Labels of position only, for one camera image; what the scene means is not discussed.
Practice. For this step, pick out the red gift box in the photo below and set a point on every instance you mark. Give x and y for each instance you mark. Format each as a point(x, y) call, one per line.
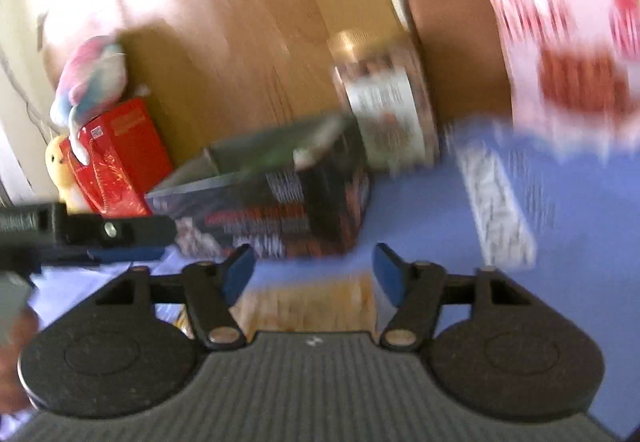
point(125, 157)

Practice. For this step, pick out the yellow plush duck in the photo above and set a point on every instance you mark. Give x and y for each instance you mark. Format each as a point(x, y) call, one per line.
point(57, 167)

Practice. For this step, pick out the glass jar of nuts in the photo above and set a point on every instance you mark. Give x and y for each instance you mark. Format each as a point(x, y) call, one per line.
point(385, 97)

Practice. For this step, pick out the brown wooden chair back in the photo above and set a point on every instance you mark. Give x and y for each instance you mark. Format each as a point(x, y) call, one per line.
point(450, 47)

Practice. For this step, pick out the large pink snack bag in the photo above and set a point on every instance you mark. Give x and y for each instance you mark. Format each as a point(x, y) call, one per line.
point(565, 22)

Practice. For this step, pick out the blue printed blanket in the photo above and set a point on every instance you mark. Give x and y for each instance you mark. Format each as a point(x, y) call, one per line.
point(575, 222)

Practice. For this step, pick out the pastel plush toy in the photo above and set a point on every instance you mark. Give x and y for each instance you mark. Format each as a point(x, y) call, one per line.
point(90, 72)

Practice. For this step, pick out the orange snack packet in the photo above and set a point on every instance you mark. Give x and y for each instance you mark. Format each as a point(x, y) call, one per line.
point(305, 307)

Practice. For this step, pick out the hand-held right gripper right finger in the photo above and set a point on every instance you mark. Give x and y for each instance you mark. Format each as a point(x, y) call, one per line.
point(390, 277)

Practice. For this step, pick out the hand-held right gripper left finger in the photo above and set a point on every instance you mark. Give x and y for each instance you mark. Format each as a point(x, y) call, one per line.
point(237, 272)

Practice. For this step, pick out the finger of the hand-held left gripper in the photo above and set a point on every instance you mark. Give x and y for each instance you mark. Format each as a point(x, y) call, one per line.
point(125, 253)

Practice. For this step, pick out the black cardboard box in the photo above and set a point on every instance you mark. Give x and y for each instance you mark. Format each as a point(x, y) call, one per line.
point(320, 202)

